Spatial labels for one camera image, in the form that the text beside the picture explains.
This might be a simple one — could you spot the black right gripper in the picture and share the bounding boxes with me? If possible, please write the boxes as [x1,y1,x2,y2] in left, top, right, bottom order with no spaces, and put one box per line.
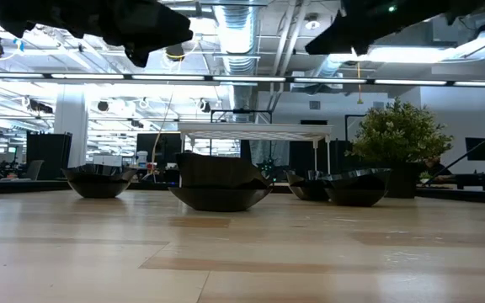
[304,0,445,56]

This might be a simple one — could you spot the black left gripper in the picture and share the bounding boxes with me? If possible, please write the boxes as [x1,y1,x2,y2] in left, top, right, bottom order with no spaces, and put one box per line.
[56,0,194,68]

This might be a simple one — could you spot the black cup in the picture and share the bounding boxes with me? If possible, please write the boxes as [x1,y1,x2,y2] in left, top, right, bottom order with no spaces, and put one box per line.
[321,167,394,190]

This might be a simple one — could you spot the black ridged mini plate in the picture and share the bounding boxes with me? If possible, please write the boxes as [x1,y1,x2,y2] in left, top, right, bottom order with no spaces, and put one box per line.
[283,168,341,202]

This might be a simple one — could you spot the black rounded square plate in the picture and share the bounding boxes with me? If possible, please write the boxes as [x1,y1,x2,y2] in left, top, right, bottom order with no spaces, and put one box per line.
[60,163,139,199]

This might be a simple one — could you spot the black monitor on arm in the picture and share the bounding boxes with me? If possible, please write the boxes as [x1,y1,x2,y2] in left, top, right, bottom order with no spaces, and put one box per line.
[464,136,485,162]

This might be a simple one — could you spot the long ceiling light bar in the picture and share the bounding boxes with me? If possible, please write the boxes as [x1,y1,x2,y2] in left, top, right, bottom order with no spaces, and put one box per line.
[0,71,485,88]

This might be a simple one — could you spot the artificial green potted plant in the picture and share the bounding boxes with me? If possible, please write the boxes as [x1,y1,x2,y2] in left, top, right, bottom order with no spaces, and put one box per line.
[347,97,455,199]

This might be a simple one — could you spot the dark background monitor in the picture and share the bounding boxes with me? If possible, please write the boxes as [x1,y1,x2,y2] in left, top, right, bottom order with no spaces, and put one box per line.
[136,132,183,169]

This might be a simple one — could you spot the white lattice shelf rack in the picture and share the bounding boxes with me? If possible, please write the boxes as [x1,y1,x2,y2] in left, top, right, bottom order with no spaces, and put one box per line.
[177,121,335,189]

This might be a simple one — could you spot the black partition panel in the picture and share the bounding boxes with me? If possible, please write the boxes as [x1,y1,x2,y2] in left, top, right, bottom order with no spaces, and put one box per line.
[288,140,355,189]

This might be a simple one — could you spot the white building column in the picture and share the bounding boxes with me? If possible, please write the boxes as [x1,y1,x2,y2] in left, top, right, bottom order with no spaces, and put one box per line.
[53,86,89,169]

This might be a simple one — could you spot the white background cabinet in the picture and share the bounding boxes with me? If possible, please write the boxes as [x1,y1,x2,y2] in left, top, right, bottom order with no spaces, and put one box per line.
[92,153,123,180]

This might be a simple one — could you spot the black background cabinet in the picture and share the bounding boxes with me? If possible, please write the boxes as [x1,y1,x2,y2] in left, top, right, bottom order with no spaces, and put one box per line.
[25,131,73,181]

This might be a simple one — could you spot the grey office chair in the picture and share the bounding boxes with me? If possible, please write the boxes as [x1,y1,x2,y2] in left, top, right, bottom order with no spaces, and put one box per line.
[22,158,45,181]

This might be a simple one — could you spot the black background desk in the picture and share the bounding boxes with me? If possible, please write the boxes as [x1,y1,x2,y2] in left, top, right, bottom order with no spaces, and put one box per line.
[455,172,485,191]

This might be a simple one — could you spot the silver ceiling air duct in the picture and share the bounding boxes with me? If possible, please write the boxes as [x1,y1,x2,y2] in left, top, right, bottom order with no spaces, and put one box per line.
[212,0,263,113]

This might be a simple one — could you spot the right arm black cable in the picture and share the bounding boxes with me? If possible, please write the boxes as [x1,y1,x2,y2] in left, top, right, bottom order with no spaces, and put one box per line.
[425,124,485,186]

